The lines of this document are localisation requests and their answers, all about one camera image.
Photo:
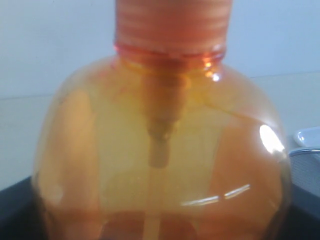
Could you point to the white rectangular plastic tray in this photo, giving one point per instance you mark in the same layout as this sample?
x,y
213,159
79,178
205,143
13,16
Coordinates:
x,y
307,137

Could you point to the orange dish soap pump bottle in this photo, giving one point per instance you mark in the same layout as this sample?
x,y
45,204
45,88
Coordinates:
x,y
162,141

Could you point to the steel mesh strainer basket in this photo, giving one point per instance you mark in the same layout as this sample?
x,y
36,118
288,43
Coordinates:
x,y
305,169

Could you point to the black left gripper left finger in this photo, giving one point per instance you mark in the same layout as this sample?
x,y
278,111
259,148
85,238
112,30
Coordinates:
x,y
19,216

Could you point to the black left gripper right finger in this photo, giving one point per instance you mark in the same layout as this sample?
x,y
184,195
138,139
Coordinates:
x,y
303,218

